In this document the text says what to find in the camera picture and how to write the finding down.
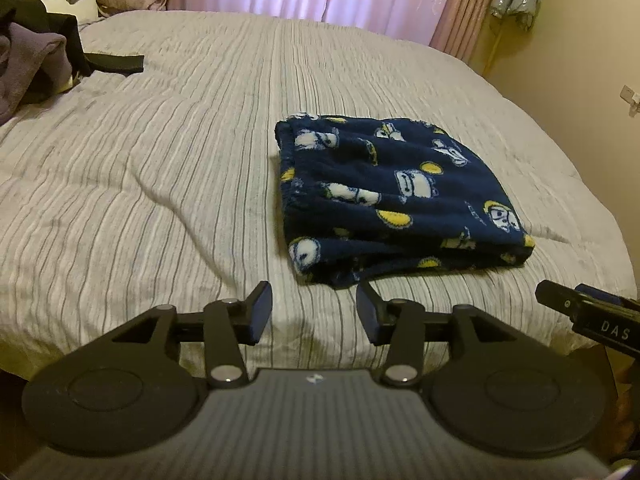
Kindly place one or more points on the pink drape curtain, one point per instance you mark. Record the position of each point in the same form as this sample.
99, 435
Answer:
465, 5

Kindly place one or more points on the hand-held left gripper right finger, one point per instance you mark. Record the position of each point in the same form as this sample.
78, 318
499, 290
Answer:
369, 312

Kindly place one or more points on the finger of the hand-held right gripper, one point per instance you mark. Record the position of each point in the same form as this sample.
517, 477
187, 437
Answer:
607, 297
557, 297

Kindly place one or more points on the navy printed fleece pants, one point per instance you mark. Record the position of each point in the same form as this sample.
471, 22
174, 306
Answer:
400, 200

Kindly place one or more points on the bed with striped grey cover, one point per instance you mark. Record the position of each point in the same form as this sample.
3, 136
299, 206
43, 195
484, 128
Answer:
150, 185

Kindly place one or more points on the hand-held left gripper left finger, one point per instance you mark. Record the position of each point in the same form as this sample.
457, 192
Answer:
261, 310

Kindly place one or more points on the black knit garment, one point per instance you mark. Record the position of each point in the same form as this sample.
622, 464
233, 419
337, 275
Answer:
35, 7

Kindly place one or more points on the white wall socket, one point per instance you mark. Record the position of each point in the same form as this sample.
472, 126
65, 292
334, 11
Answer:
631, 97

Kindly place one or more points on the black flat garment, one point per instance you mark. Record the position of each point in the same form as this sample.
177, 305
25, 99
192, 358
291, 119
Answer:
115, 63

